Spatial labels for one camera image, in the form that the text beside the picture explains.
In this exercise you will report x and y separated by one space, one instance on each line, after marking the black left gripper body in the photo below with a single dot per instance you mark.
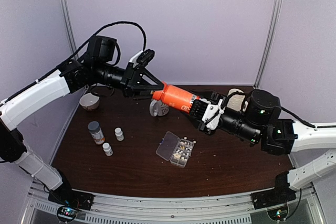
104 76

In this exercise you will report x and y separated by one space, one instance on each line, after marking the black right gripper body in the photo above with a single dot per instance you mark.
247 132

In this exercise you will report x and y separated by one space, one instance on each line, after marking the orange pill bottle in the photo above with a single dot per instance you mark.
175 97

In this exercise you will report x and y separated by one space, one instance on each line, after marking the clear plastic pill organizer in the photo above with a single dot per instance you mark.
168 145

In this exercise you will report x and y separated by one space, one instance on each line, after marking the grey-capped orange label bottle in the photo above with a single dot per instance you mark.
96 132

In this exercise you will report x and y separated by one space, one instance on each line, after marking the small white pill bottle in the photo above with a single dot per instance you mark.
107 149

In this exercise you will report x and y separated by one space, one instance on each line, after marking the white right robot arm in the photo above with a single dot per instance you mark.
257 117

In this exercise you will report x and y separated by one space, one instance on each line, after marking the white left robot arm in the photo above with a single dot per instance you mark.
93 67

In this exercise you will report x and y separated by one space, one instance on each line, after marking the white pills in organizer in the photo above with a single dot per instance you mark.
182 153

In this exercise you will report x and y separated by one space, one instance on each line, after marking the white ribbed cup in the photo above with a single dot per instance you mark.
236 101

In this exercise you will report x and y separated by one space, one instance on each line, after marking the yellow-lined patterned mug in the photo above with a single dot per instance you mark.
157 108

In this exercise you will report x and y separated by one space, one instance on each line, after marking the white ceramic bowl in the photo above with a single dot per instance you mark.
89 102

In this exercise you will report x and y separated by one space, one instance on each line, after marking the aluminium frame post left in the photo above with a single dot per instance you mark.
68 19

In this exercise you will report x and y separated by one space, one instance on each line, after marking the aluminium frame post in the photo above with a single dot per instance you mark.
68 19
275 14

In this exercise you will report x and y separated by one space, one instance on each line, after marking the aluminium frame post right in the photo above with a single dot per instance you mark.
275 14

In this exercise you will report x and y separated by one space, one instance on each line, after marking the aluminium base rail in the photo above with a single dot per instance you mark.
235 208

